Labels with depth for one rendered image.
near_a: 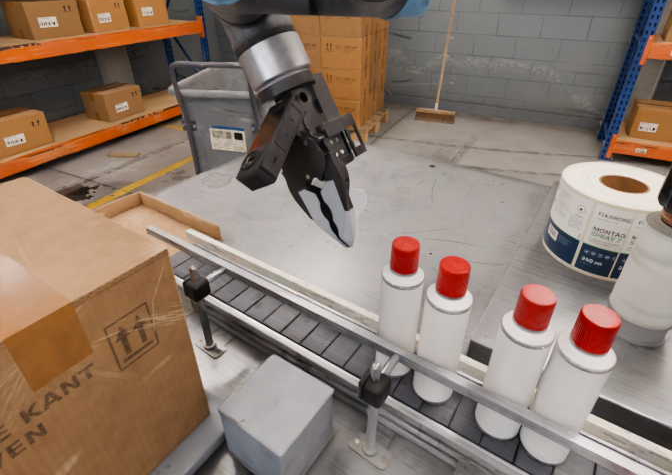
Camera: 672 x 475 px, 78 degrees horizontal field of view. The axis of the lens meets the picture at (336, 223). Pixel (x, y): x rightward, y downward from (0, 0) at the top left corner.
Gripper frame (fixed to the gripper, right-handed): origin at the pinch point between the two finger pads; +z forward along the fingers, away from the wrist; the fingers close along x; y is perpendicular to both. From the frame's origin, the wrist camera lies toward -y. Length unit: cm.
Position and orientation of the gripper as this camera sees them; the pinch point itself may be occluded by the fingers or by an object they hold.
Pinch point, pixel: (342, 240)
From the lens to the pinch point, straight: 51.4
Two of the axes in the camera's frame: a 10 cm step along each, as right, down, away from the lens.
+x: -7.0, 1.6, 6.9
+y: 5.8, -4.3, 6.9
